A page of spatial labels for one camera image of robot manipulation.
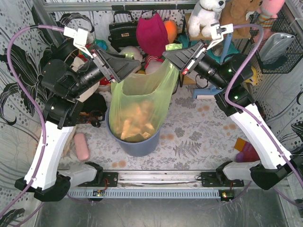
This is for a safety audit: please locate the green plastic trash bag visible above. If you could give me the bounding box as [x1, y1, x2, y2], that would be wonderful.
[108, 43, 183, 143]

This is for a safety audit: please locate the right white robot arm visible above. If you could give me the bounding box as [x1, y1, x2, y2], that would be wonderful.
[163, 41, 303, 190]

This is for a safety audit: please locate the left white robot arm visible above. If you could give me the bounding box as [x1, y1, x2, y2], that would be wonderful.
[15, 46, 141, 202]

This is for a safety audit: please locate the colourful rainbow bag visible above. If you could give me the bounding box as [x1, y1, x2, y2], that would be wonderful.
[94, 39, 108, 51]

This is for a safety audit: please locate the black cloth bag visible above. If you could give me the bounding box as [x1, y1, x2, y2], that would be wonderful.
[81, 93, 107, 114]

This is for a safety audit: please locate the magenta hanging cloth bag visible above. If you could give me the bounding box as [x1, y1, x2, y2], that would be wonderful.
[136, 13, 169, 57]

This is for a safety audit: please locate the blue plastic trash bin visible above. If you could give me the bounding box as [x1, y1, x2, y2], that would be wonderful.
[105, 109, 161, 157]

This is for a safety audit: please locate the teal folded cloth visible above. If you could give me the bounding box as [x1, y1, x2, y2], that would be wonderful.
[178, 35, 240, 64]

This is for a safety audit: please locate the large white sheep plush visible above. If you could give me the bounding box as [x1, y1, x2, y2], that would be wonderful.
[119, 46, 143, 62]

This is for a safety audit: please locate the pink and white plush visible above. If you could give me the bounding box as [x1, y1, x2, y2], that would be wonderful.
[144, 55, 164, 74]

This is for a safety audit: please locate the black leather handbag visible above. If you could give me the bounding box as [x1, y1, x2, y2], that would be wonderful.
[108, 10, 139, 52]

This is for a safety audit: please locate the orange plush toy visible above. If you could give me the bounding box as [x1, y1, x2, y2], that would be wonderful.
[164, 20, 178, 44]

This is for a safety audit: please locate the yellow duck plush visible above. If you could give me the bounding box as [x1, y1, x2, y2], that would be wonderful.
[245, 66, 258, 86]

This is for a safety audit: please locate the white dog plush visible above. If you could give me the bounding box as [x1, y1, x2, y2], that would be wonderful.
[188, 0, 225, 38]

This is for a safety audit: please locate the crumpled brown paper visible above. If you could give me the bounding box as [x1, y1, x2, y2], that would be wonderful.
[118, 101, 156, 142]

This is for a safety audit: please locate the brown teddy bear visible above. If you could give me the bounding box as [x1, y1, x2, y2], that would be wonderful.
[220, 0, 263, 26]

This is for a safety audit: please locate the silver foil pouch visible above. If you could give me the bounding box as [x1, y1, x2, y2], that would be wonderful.
[259, 33, 295, 61]

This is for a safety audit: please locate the pink eyeglass case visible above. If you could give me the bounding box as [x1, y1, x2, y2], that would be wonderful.
[74, 133, 90, 161]

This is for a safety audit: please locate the pink bunny plush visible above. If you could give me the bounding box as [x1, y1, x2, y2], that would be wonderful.
[256, 0, 285, 28]

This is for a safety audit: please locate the purple and orange sock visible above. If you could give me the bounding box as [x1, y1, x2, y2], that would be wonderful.
[234, 138, 260, 163]

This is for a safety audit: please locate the blue handled floor mop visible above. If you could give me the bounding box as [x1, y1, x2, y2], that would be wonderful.
[193, 33, 232, 99]

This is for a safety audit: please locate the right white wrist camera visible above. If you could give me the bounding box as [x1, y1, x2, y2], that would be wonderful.
[207, 23, 233, 50]

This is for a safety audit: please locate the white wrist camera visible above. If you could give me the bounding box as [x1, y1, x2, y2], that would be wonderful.
[207, 23, 233, 50]
[63, 27, 93, 58]

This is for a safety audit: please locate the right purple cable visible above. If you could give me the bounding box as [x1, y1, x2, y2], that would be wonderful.
[224, 23, 303, 211]

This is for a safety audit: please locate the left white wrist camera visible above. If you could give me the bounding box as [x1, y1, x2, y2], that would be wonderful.
[63, 27, 93, 58]

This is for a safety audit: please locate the black wire basket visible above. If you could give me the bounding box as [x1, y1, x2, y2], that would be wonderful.
[255, 11, 303, 74]

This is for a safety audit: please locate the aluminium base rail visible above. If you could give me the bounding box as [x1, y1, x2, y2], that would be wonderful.
[67, 170, 244, 201]

